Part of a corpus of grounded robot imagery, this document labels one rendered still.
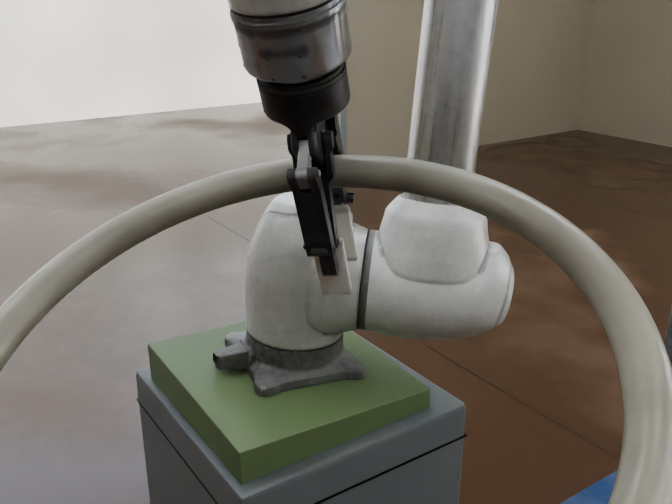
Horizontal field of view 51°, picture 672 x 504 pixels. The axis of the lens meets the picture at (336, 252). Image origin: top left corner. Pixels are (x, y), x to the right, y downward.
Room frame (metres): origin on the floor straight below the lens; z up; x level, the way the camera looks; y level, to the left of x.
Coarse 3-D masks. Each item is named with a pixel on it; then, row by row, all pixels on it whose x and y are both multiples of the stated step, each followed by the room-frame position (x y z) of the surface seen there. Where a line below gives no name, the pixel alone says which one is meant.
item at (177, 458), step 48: (144, 384) 1.03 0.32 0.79; (432, 384) 1.02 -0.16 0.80; (144, 432) 1.05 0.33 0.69; (192, 432) 0.89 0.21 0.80; (384, 432) 0.88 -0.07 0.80; (432, 432) 0.92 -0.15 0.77; (192, 480) 0.88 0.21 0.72; (288, 480) 0.78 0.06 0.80; (336, 480) 0.82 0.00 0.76; (384, 480) 0.87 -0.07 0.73; (432, 480) 0.93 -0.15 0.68
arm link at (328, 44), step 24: (336, 0) 0.56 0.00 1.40; (240, 24) 0.56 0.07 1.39; (264, 24) 0.54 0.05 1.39; (288, 24) 0.54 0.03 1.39; (312, 24) 0.54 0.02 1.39; (336, 24) 0.56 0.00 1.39; (240, 48) 0.58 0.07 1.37; (264, 48) 0.55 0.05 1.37; (288, 48) 0.55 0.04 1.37; (312, 48) 0.55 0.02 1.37; (336, 48) 0.56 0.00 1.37; (264, 72) 0.56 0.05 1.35; (288, 72) 0.56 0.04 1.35; (312, 72) 0.55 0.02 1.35
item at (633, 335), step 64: (192, 192) 0.61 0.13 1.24; (256, 192) 0.62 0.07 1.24; (448, 192) 0.57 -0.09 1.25; (512, 192) 0.54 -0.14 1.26; (64, 256) 0.55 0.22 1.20; (576, 256) 0.47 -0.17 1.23; (0, 320) 0.49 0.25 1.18; (640, 320) 0.40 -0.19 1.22; (640, 384) 0.36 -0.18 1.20; (640, 448) 0.32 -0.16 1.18
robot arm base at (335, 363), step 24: (240, 336) 1.04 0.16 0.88; (216, 360) 0.97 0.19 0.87; (240, 360) 0.96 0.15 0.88; (264, 360) 0.95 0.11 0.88; (288, 360) 0.94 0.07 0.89; (312, 360) 0.94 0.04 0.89; (336, 360) 0.97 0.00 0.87; (264, 384) 0.91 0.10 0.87; (288, 384) 0.92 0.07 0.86; (312, 384) 0.94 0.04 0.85
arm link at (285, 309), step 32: (288, 192) 1.04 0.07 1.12; (288, 224) 0.95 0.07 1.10; (352, 224) 1.00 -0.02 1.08; (256, 256) 0.97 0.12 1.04; (288, 256) 0.94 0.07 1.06; (256, 288) 0.96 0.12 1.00; (288, 288) 0.93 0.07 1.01; (320, 288) 0.93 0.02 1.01; (352, 288) 0.93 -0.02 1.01; (256, 320) 0.96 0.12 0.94; (288, 320) 0.94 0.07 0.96; (320, 320) 0.93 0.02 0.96; (352, 320) 0.94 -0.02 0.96
